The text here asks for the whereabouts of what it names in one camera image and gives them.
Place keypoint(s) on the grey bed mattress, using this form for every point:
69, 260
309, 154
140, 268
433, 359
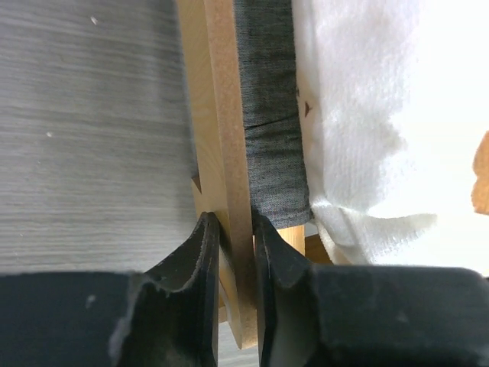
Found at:
267, 65

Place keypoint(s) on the wooden pet bed frame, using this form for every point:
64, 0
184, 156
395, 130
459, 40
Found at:
221, 185

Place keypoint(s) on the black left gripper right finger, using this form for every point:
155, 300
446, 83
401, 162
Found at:
310, 314

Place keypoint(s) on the bear print white cushion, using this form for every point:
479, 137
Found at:
393, 101

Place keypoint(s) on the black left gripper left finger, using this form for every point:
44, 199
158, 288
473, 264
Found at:
166, 316

